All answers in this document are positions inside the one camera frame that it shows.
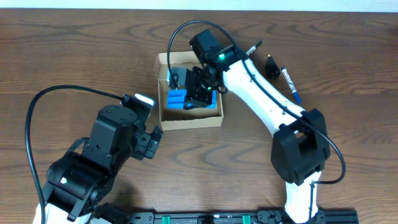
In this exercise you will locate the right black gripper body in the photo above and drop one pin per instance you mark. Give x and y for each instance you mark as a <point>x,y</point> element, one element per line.
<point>198,90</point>

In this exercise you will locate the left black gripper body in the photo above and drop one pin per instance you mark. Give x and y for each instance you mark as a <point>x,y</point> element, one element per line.
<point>146,143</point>

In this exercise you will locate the blue plastic case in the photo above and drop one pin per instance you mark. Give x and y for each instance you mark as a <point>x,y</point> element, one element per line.
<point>177,98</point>

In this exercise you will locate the brown cardboard box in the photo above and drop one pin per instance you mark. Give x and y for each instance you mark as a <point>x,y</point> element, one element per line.
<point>171,119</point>

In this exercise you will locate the black capped white marker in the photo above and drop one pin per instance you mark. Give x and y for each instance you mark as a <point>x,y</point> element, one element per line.
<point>253,48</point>

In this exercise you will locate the blue capped white marker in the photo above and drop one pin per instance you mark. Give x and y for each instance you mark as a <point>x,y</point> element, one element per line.
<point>291,85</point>

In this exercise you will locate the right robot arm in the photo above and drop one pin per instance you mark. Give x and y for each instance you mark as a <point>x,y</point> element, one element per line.
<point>300,145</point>

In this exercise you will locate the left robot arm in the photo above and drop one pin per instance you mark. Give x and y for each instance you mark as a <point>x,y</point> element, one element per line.
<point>85,174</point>

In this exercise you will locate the black cone glue bottle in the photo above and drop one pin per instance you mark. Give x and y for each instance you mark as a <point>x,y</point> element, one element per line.
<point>271,68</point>

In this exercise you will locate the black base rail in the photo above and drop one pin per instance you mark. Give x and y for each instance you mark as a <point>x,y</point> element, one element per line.
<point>258,217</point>

